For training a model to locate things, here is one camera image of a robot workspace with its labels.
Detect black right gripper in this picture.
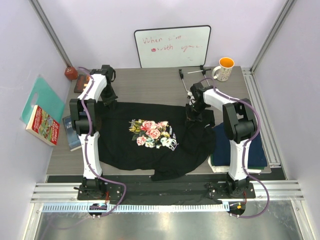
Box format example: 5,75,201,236
184,102,208,129

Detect orange brown cover book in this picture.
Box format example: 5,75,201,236
73,74,90,94

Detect black t shirt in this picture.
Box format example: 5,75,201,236
97,102,216,181

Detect white mug orange inside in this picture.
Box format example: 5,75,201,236
211,57,235,82

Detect blue cover book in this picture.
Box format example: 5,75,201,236
62,116,82,151

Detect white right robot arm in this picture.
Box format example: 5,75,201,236
185,82,260,198

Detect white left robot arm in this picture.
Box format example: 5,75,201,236
69,64,118,201

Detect red brown die block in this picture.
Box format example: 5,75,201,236
64,67,78,81

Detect teal plastic cutting board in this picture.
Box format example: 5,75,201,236
20,76,65,125

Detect white folded t shirt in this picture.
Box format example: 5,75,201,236
207,159,265,174

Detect small whiteboard with red writing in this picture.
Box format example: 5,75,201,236
134,25,212,68

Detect red white cover book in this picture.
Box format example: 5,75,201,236
25,105,60,146

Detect navy folded t shirt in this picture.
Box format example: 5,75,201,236
212,123,265,159

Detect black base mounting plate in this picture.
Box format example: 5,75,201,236
77,174,256,201

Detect black wire book stand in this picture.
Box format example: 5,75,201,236
178,65,212,93

